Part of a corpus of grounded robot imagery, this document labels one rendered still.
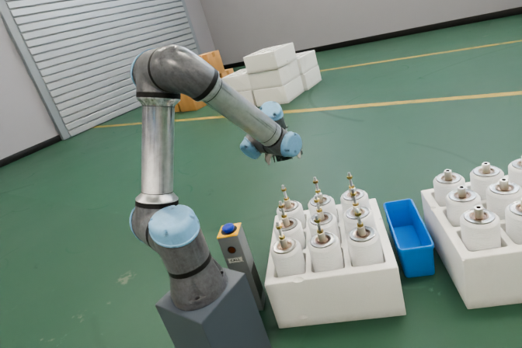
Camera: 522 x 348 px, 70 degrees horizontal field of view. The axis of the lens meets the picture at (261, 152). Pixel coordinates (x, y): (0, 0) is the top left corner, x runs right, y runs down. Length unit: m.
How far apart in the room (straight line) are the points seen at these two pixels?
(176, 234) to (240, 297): 0.27
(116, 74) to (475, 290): 5.94
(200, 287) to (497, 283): 0.80
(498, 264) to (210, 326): 0.77
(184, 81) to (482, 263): 0.91
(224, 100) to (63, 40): 5.35
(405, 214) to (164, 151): 0.98
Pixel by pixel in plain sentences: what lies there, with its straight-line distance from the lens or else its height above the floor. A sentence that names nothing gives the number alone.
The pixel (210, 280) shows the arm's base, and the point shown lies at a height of 0.35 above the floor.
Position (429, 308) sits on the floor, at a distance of 1.29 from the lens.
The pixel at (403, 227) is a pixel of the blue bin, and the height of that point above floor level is 0.00.
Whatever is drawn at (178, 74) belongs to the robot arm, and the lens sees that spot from 0.91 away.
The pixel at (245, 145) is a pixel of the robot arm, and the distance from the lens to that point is 1.19.
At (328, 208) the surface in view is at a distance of 1.33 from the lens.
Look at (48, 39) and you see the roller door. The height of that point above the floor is 1.35.
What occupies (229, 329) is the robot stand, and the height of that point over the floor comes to 0.21.
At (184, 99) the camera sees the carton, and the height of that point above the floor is 0.16.
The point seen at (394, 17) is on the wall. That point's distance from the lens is 6.32.
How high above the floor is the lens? 0.92
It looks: 20 degrees down
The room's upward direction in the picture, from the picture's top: 16 degrees counter-clockwise
